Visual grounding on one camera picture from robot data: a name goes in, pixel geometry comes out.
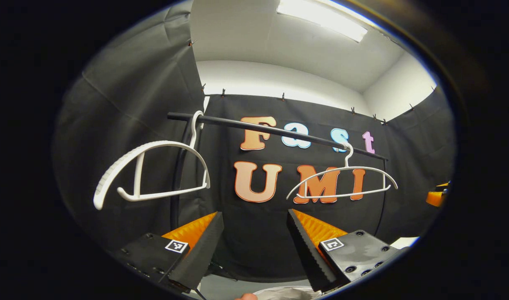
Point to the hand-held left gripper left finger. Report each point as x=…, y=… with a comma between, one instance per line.
x=204, y=250

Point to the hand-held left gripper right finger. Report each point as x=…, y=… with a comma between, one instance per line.
x=306, y=250

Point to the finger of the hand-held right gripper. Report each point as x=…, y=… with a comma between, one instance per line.
x=435, y=198
x=442, y=185

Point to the white fabric laundry hamper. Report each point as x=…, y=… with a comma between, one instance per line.
x=285, y=293

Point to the white plastic hanger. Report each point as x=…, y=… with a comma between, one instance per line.
x=154, y=144
x=350, y=168

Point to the black clothes rack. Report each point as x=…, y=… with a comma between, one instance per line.
x=214, y=121

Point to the black backdrop cloth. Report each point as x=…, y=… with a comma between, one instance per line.
x=254, y=241

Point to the white flat panel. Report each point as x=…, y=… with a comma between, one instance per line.
x=404, y=242

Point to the ceiling light panel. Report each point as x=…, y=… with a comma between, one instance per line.
x=321, y=16

